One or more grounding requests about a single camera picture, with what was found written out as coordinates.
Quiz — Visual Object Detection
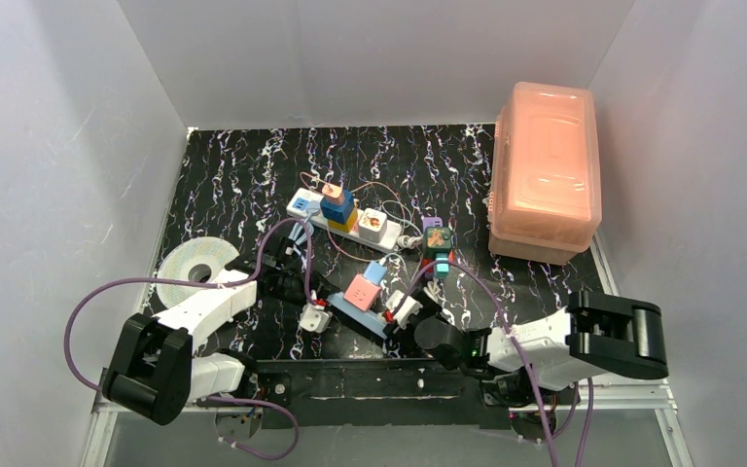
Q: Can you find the blue power strip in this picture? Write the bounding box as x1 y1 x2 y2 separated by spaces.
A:
327 292 388 341

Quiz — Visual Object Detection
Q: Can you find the pink cube socket adapter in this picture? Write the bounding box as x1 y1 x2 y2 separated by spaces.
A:
344 274 381 311

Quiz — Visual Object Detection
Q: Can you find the green cube socket adapter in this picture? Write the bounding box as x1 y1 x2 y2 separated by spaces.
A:
421 226 453 258

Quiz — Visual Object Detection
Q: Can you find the red cube socket adapter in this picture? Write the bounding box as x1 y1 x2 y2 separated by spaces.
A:
420 251 453 268

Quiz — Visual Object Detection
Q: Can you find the light blue charger plug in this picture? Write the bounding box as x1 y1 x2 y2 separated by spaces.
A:
363 261 388 286

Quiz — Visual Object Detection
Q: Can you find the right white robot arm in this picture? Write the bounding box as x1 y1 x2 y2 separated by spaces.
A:
384 291 669 391

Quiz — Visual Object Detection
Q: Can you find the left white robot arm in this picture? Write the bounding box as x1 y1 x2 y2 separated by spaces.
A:
100 233 338 425

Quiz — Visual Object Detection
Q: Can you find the teal charger plug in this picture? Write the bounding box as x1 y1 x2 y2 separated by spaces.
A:
433 253 449 280

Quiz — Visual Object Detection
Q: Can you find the yellow cube socket adapter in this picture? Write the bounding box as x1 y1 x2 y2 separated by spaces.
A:
327 209 360 234

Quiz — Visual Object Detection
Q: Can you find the blue cube socket adapter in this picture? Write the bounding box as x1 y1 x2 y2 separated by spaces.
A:
320 190 356 222

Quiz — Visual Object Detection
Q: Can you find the small pink charger plug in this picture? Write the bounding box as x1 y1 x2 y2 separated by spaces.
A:
321 183 345 204

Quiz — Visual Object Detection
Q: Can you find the white cube socket adapter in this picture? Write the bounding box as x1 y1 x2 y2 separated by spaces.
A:
357 208 388 243

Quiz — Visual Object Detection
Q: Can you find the purple cube socket adapter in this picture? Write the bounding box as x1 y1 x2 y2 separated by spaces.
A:
422 216 445 231

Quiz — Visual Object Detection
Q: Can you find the white filament spool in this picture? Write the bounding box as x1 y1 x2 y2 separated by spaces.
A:
156 236 239 308

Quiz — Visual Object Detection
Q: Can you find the white power strip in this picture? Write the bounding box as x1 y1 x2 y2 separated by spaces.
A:
286 188 404 253

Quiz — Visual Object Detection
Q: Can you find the pink translucent storage box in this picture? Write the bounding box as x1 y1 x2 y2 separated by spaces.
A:
487 82 602 265

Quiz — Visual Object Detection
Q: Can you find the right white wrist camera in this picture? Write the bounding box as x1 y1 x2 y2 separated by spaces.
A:
385 290 422 326

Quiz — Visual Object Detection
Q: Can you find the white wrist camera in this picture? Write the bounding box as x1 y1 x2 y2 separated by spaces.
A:
299 304 333 334
385 290 422 326

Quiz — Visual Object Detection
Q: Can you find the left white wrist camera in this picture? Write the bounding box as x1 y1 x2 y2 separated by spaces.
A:
299 304 333 334

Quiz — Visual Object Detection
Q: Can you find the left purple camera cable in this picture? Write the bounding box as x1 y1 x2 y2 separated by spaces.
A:
63 217 323 462

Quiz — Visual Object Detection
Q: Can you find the purple camera cable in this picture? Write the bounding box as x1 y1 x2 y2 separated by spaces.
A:
382 259 597 467
63 217 323 462

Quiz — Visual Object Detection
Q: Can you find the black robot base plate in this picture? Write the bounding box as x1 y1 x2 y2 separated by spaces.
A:
233 358 516 430

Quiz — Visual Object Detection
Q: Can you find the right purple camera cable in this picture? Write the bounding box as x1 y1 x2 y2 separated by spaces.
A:
382 259 597 467

